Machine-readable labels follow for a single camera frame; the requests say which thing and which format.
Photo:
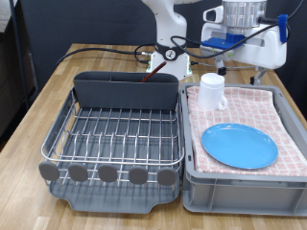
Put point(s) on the white mug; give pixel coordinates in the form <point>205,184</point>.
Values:
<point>209,92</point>

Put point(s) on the pink checked cloth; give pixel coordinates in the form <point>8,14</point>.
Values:
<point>249,105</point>

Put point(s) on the grey plastic crate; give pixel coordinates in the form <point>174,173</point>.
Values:
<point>243,198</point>

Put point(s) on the grey dish rack tray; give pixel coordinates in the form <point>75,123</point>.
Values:
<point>112,201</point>

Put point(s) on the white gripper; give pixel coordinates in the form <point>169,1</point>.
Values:
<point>265,51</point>

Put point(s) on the black metal pole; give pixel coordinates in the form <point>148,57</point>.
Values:
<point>18,48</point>

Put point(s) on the dark grey cutlery holder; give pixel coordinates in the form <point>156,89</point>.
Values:
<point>124,92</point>

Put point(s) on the blue plastic plate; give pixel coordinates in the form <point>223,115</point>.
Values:
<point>240,147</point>

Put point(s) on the dark shelf unit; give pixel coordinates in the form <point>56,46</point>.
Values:
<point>9,80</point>

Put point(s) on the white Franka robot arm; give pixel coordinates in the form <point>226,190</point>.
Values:
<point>169,19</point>

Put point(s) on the brown wooden spoon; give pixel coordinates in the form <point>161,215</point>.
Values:
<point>153,72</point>

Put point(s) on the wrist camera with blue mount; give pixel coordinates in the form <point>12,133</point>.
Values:
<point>217,43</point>

